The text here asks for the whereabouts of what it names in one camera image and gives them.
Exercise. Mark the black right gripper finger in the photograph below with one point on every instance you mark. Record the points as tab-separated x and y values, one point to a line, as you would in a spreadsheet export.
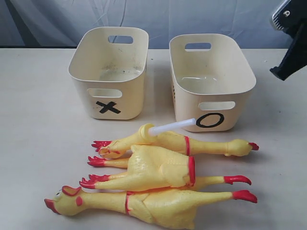
295	57

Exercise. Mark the intact yellow rubber chicken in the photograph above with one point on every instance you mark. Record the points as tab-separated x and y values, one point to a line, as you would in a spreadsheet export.
236	147

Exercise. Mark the headless yellow rubber chicken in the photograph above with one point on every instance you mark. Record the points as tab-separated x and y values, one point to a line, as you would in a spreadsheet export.
149	167

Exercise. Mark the large yellow rubber chicken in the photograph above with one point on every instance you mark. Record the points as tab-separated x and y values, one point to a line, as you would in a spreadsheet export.
172	208

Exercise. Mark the rubber chicken with white tube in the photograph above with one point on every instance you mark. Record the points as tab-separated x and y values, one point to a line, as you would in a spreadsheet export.
148	134

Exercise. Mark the cream bin marked O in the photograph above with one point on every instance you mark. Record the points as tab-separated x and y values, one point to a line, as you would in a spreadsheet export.
211	80

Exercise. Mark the cream bin marked X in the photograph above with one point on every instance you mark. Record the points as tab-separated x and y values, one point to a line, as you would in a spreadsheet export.
108	69

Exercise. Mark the grey backdrop curtain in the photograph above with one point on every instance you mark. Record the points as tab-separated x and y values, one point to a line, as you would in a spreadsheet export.
35	23

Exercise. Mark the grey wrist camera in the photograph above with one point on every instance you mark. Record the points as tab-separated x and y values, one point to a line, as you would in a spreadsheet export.
288	14

